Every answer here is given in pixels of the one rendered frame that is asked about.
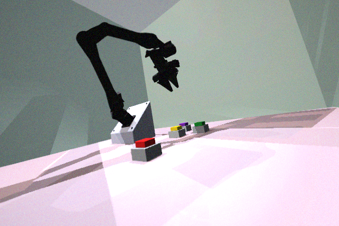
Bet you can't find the yellow button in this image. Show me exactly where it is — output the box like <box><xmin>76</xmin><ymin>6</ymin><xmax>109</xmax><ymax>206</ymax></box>
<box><xmin>168</xmin><ymin>125</ymin><xmax>186</xmax><ymax>138</ymax></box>

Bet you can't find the red button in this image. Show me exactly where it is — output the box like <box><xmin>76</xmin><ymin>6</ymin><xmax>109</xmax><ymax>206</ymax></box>
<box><xmin>131</xmin><ymin>138</ymin><xmax>162</xmax><ymax>162</ymax></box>

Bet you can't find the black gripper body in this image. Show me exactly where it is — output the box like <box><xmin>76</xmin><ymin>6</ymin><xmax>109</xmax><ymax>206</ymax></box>
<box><xmin>153</xmin><ymin>58</ymin><xmax>178</xmax><ymax>82</ymax></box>

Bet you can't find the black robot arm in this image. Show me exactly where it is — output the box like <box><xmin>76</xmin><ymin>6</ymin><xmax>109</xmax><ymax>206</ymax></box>
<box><xmin>76</xmin><ymin>22</ymin><xmax>176</xmax><ymax>128</ymax></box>

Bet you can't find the purple button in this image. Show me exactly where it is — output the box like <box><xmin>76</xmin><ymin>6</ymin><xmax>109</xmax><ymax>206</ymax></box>
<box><xmin>179</xmin><ymin>122</ymin><xmax>192</xmax><ymax>132</ymax></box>

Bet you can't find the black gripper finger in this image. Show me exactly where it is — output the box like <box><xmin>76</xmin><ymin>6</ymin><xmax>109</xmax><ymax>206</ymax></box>
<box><xmin>157</xmin><ymin>76</ymin><xmax>173</xmax><ymax>92</ymax></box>
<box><xmin>169</xmin><ymin>73</ymin><xmax>179</xmax><ymax>88</ymax></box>

